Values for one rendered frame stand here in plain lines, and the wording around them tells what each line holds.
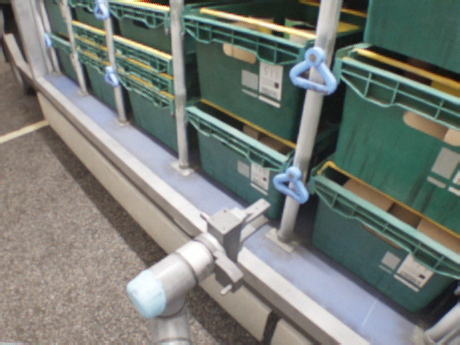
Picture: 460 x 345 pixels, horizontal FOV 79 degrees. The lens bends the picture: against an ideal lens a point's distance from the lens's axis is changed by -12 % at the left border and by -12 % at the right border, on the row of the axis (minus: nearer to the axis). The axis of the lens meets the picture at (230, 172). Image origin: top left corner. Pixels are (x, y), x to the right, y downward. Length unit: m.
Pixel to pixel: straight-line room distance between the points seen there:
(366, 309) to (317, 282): 0.14
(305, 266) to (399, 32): 0.59
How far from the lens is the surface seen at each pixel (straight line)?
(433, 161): 0.62
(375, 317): 0.85
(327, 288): 0.84
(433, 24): 0.57
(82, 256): 1.79
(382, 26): 0.60
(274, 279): 0.83
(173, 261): 0.57
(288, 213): 0.82
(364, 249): 0.80
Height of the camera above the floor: 1.33
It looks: 38 degrees down
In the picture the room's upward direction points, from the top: 3 degrees clockwise
